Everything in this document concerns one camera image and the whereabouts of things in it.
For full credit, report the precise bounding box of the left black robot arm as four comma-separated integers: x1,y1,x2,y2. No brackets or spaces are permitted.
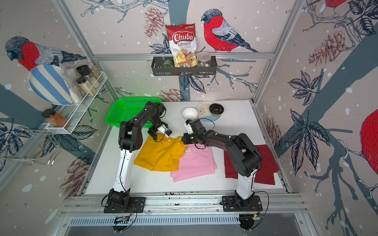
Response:
106,101,172,211

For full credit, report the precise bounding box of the yellow t-shirt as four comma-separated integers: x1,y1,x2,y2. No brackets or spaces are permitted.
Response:
134,133,186,172

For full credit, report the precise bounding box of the pink t-shirt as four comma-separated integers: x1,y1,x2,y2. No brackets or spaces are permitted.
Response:
170,144,217,183

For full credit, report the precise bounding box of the orange spice jar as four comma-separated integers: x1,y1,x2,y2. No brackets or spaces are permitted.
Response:
42,108,70,129

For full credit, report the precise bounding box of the white wire wall rack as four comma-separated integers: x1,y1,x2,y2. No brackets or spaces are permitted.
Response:
43,71,108,134

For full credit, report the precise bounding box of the chrome wire hanger rack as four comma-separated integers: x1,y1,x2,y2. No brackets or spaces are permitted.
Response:
1,127,63,168

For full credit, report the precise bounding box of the black lid spice jar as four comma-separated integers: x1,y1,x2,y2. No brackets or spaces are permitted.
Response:
76,65,100,89
76,77,96,96

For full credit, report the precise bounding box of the beige and blue plate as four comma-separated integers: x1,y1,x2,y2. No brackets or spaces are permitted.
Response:
196,102,221,123

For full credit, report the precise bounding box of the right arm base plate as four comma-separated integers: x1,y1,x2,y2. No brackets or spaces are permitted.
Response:
220,195,263,212

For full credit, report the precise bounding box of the green plastic basket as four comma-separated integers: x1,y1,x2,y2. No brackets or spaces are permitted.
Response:
105,97,162,128

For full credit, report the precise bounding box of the small white bowl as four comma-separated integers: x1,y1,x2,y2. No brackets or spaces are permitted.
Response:
182,107,198,120

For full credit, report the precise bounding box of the Chuba cassava chips bag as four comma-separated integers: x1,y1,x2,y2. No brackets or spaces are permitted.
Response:
165,24,198,67

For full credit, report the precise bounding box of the clear lidded candy jar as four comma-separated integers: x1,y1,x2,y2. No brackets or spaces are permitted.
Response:
197,52,212,67

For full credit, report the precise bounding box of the dark red folded t-shirt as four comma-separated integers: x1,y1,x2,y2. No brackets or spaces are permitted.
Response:
224,145,279,185

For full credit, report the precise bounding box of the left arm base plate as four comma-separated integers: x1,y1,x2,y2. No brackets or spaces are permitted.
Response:
104,196,146,213

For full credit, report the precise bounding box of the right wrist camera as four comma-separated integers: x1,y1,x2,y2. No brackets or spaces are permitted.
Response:
185,120,193,134

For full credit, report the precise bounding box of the black wall shelf basket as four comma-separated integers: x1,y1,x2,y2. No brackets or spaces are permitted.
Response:
151,56,217,76

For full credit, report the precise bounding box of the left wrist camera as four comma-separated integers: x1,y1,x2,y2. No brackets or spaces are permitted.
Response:
157,124,172,137

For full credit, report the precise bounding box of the black bowl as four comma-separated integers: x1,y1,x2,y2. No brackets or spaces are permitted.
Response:
209,103,224,116

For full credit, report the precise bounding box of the green glass jar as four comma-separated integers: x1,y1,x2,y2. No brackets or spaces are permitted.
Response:
161,60,175,68

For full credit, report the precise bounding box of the blue striped plate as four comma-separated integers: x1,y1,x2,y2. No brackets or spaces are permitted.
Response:
28,65,73,105

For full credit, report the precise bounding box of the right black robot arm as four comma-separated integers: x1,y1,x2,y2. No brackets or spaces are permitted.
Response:
182,119,263,208

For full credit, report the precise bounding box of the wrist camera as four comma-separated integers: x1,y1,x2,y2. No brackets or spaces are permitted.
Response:
157,124,172,137
185,120,193,134

